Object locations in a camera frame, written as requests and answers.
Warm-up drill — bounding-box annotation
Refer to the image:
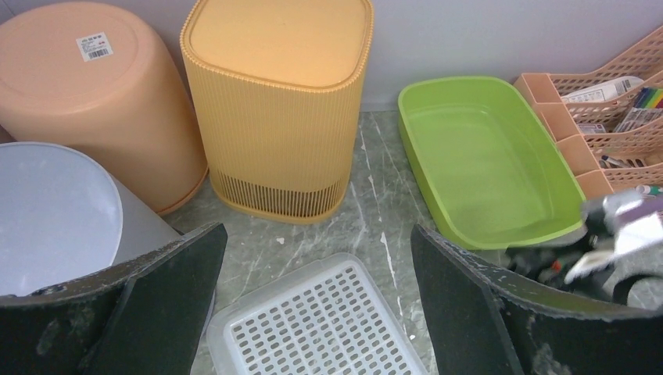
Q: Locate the coloured marker set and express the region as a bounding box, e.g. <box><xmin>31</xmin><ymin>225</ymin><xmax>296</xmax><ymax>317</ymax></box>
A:
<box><xmin>614</xmin><ymin>87</ymin><xmax>662</xmax><ymax>133</ymax></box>

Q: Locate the white perforated basket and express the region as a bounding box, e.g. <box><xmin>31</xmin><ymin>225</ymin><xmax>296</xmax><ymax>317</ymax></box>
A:
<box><xmin>206</xmin><ymin>252</ymin><xmax>427</xmax><ymax>374</ymax></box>

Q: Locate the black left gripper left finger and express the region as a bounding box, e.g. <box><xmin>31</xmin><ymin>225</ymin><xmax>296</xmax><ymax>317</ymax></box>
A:
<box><xmin>1</xmin><ymin>223</ymin><xmax>228</xmax><ymax>374</ymax></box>

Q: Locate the yellow slatted waste basket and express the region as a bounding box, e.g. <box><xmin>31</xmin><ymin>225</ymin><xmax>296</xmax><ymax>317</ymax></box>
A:
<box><xmin>180</xmin><ymin>0</ymin><xmax>375</xmax><ymax>224</ymax></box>

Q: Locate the large orange plastic bucket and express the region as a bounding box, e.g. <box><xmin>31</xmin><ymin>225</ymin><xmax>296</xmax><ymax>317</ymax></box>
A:
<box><xmin>1</xmin><ymin>2</ymin><xmax>208</xmax><ymax>215</ymax></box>

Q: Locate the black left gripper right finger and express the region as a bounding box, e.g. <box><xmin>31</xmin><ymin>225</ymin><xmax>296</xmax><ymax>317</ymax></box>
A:
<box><xmin>410</xmin><ymin>225</ymin><xmax>662</xmax><ymax>374</ymax></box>

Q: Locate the white tube in organizer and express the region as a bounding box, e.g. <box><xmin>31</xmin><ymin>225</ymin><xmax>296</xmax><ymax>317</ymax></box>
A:
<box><xmin>561</xmin><ymin>76</ymin><xmax>644</xmax><ymax>103</ymax></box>

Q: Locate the blue silver pen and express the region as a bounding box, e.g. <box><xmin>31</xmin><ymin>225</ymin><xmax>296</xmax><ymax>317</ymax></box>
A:
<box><xmin>600</xmin><ymin>155</ymin><xmax>645</xmax><ymax>168</ymax></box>

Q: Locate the green white glue stick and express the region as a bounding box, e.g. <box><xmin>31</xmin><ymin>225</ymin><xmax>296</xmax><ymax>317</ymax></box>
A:
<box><xmin>636</xmin><ymin>184</ymin><xmax>663</xmax><ymax>196</ymax></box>

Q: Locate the grey plastic bin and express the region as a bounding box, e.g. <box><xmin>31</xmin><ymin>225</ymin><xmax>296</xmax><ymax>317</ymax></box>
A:
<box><xmin>1</xmin><ymin>142</ymin><xmax>180</xmax><ymax>296</ymax></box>

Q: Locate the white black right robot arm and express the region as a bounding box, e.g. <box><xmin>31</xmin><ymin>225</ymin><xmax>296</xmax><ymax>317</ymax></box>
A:
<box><xmin>506</xmin><ymin>189</ymin><xmax>662</xmax><ymax>305</ymax></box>

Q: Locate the green tray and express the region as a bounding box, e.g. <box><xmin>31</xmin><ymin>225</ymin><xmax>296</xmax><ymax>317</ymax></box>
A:
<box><xmin>398</xmin><ymin>76</ymin><xmax>585</xmax><ymax>250</ymax></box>

